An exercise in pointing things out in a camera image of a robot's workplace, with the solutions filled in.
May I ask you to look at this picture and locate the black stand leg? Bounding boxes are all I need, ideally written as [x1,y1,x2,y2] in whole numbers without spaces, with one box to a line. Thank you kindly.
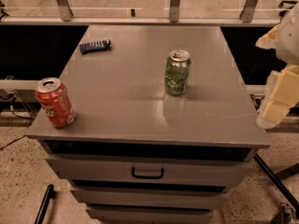
[254,154,299,216]

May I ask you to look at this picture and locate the dark blue rxbar wrapper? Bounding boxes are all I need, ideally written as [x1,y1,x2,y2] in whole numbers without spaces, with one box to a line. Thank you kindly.
[79,39,112,54]

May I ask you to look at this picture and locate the red coke can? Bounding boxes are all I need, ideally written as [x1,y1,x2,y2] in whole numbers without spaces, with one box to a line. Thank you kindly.
[36,77,76,128]

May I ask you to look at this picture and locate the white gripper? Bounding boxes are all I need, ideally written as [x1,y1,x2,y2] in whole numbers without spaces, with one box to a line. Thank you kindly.
[255,4,299,129]

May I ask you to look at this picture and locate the black drawer handle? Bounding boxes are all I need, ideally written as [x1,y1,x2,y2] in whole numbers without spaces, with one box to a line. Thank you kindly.
[131,167,164,180]

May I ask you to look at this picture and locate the grey drawer cabinet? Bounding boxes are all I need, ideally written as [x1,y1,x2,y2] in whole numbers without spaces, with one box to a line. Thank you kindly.
[28,25,269,224]

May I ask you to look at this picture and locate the green soda can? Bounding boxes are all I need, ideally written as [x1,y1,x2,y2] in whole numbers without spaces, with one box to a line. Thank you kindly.
[164,49,191,96]

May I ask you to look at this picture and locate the black bar on floor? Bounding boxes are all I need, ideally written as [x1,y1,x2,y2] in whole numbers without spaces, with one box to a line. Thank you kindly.
[35,184,55,224]

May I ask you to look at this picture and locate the metal railing frame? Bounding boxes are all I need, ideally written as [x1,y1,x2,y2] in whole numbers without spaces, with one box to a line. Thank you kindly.
[0,0,298,26]

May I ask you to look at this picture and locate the black cable on floor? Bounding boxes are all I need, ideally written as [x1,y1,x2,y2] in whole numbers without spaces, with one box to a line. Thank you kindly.
[0,91,36,151]

